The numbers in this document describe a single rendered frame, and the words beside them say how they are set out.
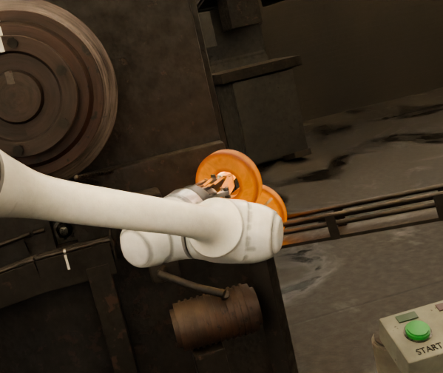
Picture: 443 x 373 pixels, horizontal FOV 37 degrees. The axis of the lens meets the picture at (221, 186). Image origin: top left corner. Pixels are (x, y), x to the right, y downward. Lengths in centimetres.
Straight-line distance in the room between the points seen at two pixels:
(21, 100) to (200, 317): 67
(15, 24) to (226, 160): 59
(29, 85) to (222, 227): 69
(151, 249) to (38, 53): 63
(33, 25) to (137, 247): 69
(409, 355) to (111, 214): 53
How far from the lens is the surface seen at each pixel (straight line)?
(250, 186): 147
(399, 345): 114
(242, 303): 164
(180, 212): 100
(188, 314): 163
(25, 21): 165
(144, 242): 114
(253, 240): 109
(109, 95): 166
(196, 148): 179
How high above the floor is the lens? 113
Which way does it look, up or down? 12 degrees down
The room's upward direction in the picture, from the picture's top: 13 degrees counter-clockwise
